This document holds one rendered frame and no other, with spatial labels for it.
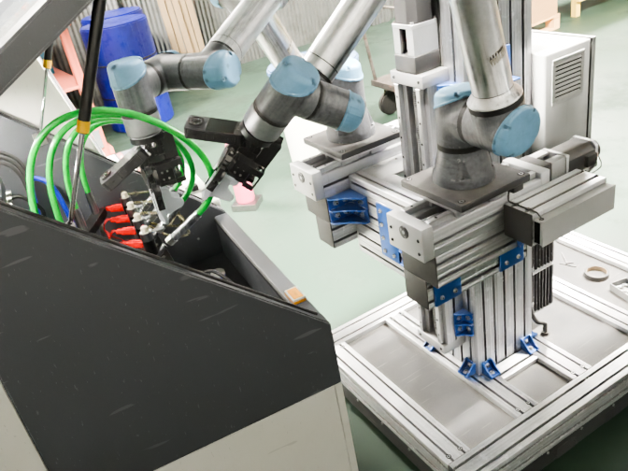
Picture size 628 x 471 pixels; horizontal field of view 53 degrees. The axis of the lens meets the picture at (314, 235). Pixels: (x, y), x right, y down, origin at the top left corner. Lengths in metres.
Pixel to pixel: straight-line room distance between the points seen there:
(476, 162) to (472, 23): 0.37
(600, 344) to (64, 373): 1.78
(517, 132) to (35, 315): 0.98
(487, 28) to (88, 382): 0.98
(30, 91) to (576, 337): 1.87
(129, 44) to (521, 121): 4.99
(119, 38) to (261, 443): 5.01
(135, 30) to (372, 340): 4.31
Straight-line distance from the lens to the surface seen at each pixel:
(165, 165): 1.37
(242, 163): 1.20
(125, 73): 1.31
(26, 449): 1.24
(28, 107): 1.70
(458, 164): 1.53
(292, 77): 1.08
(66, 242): 1.05
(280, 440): 1.41
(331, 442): 1.48
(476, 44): 1.32
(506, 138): 1.37
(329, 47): 1.27
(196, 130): 1.19
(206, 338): 1.19
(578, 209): 1.66
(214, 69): 1.30
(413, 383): 2.22
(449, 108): 1.48
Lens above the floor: 1.72
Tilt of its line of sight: 29 degrees down
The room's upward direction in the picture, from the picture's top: 11 degrees counter-clockwise
